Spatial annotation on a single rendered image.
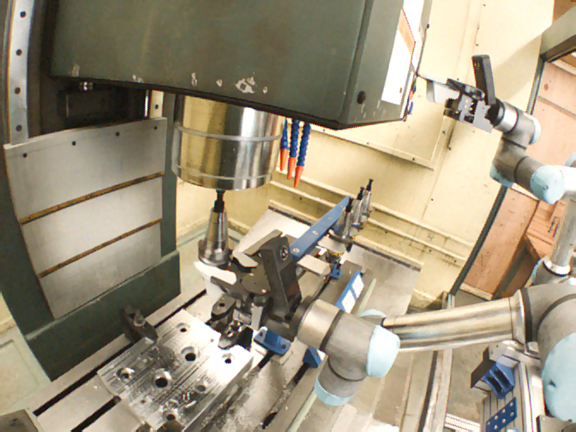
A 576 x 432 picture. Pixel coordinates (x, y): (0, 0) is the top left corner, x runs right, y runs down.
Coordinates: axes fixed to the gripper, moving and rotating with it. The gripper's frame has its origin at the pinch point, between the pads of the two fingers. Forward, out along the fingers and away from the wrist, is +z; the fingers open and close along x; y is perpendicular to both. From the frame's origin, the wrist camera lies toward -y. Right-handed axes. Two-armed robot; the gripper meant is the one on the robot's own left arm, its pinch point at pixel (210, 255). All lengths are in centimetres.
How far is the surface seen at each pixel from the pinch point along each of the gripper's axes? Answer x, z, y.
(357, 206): 43.9, -14.4, -1.5
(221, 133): -6.7, -5.3, -24.0
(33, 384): -42, 52, 69
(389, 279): 90, -34, 45
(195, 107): -8.0, -1.8, -26.5
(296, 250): 18.6, -8.9, 3.7
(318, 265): 18.1, -14.9, 4.3
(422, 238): 100, -40, 23
